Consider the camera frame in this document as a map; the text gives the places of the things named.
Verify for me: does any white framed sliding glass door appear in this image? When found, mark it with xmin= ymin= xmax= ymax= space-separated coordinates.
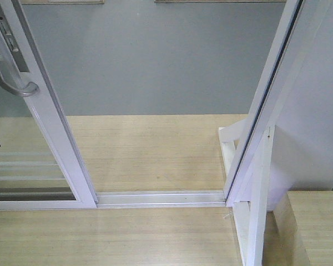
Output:
xmin=0 ymin=1 xmax=98 ymax=211

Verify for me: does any silver door handle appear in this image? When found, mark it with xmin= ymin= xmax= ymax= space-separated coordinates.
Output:
xmin=0 ymin=41 xmax=40 ymax=98

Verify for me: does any silver door lock plate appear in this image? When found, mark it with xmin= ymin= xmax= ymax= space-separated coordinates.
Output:
xmin=0 ymin=14 xmax=29 ymax=73

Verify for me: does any white angled brace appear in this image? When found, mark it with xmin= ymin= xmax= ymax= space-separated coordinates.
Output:
xmin=218 ymin=119 xmax=246 ymax=180

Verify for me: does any aluminium floor track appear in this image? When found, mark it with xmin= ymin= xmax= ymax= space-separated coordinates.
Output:
xmin=97 ymin=190 xmax=225 ymax=209

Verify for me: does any light wooden step block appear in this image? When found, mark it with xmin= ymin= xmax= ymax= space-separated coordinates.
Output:
xmin=274 ymin=191 xmax=333 ymax=265

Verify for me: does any white door jamb frame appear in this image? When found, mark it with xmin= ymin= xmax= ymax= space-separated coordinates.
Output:
xmin=223 ymin=1 xmax=332 ymax=207

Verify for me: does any white support post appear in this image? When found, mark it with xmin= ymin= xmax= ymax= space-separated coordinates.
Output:
xmin=233 ymin=126 xmax=275 ymax=265

